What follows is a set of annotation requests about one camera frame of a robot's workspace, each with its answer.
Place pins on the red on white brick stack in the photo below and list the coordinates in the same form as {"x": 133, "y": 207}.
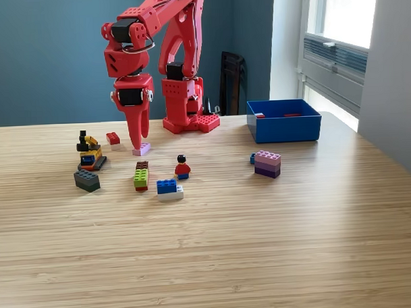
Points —
{"x": 113, "y": 138}

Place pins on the grey window vent grille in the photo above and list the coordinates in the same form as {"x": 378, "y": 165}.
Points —
{"x": 350, "y": 59}

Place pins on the toy figure red shirt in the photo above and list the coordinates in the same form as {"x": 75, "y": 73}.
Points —
{"x": 182, "y": 169}

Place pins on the blue plastic bin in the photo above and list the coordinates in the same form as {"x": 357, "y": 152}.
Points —
{"x": 285, "y": 129}

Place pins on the pink purple brick stack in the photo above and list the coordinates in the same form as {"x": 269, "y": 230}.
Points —
{"x": 267, "y": 163}

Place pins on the dark grey brick stack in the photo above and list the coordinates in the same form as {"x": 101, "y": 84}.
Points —
{"x": 87, "y": 180}

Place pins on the yellow toy digger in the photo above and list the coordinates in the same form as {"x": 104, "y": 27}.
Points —
{"x": 90, "y": 154}

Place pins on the blue on white brick stack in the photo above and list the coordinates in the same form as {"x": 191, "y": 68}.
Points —
{"x": 167, "y": 187}

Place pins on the white window frame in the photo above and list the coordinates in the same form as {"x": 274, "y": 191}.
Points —
{"x": 345, "y": 85}

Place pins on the small blue brick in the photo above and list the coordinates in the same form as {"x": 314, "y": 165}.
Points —
{"x": 252, "y": 158}

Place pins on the small red brick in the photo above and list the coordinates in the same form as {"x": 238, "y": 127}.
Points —
{"x": 260, "y": 116}

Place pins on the green brown red brick stack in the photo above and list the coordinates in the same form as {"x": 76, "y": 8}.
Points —
{"x": 141, "y": 178}

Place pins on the black chair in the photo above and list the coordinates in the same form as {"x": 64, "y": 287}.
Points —
{"x": 233, "y": 85}

